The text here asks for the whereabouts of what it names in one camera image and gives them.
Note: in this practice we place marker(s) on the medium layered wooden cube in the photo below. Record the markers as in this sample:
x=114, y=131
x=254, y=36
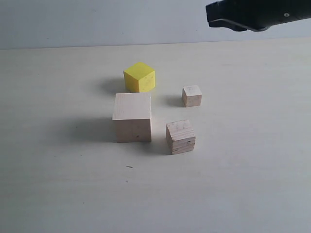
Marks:
x=180, y=136

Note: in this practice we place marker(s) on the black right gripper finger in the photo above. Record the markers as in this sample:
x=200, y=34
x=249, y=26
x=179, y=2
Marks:
x=264, y=11
x=237, y=27

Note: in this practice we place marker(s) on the large light wooden cube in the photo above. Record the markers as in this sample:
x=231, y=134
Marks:
x=132, y=117

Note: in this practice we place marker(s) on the small wooden cube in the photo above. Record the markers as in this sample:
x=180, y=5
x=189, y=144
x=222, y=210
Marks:
x=191, y=96

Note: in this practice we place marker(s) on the yellow cube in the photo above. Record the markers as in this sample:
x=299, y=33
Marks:
x=139, y=78

